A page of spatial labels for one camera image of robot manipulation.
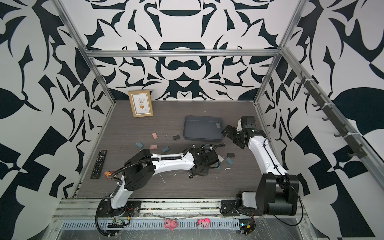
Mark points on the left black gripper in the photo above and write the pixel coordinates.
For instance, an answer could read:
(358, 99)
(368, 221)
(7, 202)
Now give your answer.
(206, 173)

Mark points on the wall hook rail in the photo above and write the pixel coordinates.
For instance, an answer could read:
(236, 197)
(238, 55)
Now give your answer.
(334, 115)

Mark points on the white eraser lower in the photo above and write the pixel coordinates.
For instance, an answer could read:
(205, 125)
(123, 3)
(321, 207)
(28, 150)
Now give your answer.
(220, 158)

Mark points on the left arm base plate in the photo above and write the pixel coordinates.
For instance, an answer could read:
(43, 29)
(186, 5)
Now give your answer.
(130, 209)

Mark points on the pink pig toy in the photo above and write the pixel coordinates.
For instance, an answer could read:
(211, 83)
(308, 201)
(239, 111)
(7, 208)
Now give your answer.
(170, 224)

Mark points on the blue eraser left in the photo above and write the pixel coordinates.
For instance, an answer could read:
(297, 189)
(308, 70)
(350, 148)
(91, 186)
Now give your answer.
(166, 149)

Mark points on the black remote control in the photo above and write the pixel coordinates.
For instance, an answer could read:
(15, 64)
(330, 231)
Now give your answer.
(97, 169)

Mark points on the dark grey storage box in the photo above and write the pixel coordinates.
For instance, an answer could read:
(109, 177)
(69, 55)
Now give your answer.
(203, 128)

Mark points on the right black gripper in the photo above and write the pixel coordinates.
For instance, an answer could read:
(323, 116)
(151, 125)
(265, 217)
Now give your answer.
(231, 135)

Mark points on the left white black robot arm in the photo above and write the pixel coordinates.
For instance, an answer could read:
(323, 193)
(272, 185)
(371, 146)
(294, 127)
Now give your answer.
(138, 170)

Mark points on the grey eraser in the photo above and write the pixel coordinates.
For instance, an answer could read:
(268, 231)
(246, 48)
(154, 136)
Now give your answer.
(229, 161)

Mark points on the white eraser far left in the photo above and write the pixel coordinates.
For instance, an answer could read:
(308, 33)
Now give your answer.
(139, 145)

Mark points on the small red yellow toy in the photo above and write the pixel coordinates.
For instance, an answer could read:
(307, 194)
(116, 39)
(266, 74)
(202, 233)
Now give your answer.
(108, 174)

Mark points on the pink clip toy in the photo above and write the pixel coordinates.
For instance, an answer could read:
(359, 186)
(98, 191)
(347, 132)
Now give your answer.
(204, 223)

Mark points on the wooden picture frame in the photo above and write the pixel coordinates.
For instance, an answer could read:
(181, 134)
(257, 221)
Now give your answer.
(141, 103)

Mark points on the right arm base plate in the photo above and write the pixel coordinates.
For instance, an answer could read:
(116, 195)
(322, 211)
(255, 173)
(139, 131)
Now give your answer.
(247, 208)

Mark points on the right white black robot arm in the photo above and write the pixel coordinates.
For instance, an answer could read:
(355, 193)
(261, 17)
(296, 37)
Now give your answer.
(277, 193)

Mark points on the white eraser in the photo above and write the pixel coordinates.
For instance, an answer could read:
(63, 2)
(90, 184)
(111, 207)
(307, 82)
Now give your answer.
(139, 145)
(220, 158)

